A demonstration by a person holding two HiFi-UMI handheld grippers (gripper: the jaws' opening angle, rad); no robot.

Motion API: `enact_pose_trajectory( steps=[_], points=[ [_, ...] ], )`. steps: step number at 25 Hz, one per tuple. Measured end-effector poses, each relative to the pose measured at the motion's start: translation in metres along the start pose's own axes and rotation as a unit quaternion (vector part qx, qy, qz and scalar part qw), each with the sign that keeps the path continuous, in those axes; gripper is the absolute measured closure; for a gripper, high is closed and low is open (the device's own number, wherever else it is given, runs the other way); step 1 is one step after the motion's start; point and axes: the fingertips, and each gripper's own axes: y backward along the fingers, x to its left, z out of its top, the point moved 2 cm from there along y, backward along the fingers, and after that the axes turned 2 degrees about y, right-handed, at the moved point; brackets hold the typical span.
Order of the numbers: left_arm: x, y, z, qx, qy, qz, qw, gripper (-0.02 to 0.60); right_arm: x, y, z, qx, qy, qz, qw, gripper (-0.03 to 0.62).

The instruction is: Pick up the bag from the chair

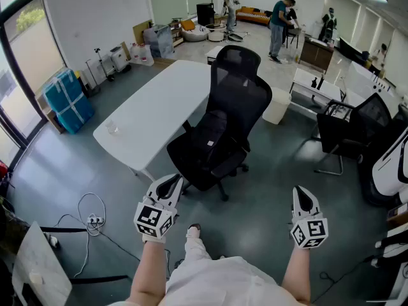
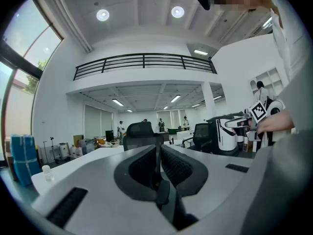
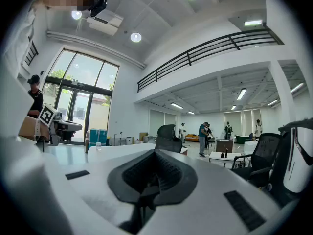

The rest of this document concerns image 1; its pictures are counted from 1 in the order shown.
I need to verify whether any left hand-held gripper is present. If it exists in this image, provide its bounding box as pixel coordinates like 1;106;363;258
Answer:
133;173;185;238

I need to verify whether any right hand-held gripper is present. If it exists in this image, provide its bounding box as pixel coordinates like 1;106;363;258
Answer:
290;185;330;250

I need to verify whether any black backpack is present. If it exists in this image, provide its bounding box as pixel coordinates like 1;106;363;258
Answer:
190;109;249;172

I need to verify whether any black mesh office chair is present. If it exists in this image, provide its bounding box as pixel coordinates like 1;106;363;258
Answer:
166;45;273;203

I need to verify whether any person's right forearm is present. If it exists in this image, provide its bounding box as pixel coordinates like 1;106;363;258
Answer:
280;245;312;305

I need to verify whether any person's left forearm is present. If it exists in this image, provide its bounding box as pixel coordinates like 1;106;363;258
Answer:
126;235;168;306

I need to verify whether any black visitor chair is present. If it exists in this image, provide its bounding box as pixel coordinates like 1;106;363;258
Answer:
313;92;393;177

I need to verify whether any clear plastic cup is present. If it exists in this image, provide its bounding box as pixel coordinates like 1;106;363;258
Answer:
105;119;120;136

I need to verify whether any white oval table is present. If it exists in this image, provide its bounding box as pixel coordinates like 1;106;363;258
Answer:
92;59;213;182

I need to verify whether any white machine housing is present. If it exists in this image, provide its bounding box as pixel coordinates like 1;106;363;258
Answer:
370;126;408;204

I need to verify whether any person's white clothing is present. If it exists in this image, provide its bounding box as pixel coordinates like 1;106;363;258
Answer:
108;228;305;306

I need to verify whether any white waste bin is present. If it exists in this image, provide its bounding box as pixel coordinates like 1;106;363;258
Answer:
261;87;293;126

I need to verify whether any white rectangular desk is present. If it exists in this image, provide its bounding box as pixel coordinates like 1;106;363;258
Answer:
289;68;342;108

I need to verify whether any black desk gadget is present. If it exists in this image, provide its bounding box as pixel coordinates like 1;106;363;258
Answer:
310;74;326;91

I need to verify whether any teal wrapped package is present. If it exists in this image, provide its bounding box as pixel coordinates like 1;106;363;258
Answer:
42;68;96;135

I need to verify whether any metal stand trolley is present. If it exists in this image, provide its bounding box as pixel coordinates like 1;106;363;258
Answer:
84;47;116;97

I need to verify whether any clear water bottle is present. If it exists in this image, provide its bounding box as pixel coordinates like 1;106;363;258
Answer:
128;42;142;62
138;43;155;67

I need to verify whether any long white workbench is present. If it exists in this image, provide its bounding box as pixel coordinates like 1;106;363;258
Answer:
345;60;397;108

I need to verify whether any white wheeled appliance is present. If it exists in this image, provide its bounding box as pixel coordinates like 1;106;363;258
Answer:
109;45;132;74

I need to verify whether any small white shelf table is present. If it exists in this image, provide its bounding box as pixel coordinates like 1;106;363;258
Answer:
205;45;226;65

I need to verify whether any marble slab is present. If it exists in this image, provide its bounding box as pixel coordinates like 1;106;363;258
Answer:
11;221;73;306

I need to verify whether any grey plastic wrapped item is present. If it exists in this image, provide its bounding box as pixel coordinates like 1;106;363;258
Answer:
143;24;175;60

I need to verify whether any brown wooden cabinet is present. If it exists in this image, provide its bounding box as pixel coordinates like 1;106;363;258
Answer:
299;34;335;73

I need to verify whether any white bean bag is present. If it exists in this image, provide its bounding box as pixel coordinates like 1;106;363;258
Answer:
181;24;210;43

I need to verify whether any cardboard sheet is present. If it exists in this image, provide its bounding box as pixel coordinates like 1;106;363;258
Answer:
131;19;154;46

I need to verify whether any round white coffee table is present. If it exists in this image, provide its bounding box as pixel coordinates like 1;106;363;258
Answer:
205;23;228;43

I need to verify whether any black cabinet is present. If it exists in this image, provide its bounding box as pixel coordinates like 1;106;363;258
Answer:
196;2;215;28

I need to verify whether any orange sofa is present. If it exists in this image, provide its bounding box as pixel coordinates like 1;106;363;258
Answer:
235;6;272;27

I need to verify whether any black floor cable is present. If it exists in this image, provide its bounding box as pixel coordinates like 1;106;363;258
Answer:
310;254;380;304

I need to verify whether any white cable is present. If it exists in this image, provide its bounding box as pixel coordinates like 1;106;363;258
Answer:
53;192;108;279

